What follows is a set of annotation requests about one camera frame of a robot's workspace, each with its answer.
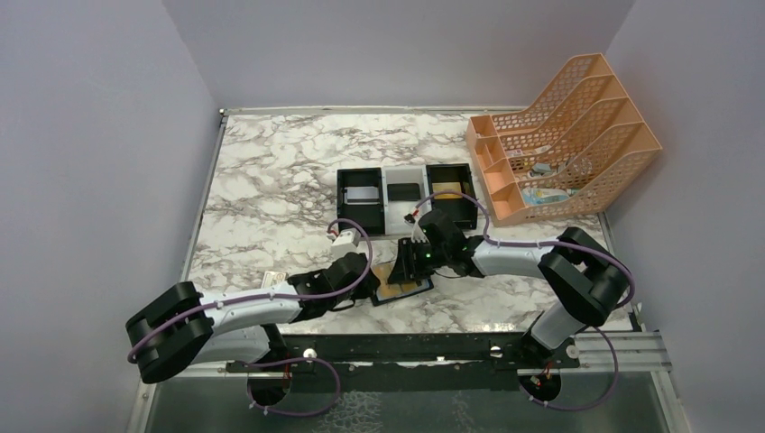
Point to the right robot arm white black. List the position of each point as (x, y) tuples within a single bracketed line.
[(588, 281)]

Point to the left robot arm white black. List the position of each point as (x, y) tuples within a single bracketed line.
[(186, 326)]

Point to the silver card in tray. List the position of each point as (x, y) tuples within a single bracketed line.
[(365, 195)]

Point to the black card in tray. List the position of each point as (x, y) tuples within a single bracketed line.
[(404, 192)]

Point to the orange plastic file rack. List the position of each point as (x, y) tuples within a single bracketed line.
[(585, 108)]

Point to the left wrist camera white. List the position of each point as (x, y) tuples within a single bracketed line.
[(347, 242)]

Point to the items inside file rack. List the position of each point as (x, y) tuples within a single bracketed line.
[(549, 167)]

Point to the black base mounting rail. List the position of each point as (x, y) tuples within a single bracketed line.
[(401, 363)]

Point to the gold card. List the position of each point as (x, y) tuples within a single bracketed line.
[(445, 190)]

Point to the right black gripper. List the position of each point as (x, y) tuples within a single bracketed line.
[(408, 262)]

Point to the black leather card holder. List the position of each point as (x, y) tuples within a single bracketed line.
[(388, 292)]

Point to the black white three-compartment tray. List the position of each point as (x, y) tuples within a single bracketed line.
[(380, 198)]

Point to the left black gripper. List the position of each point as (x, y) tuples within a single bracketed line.
[(371, 285)]

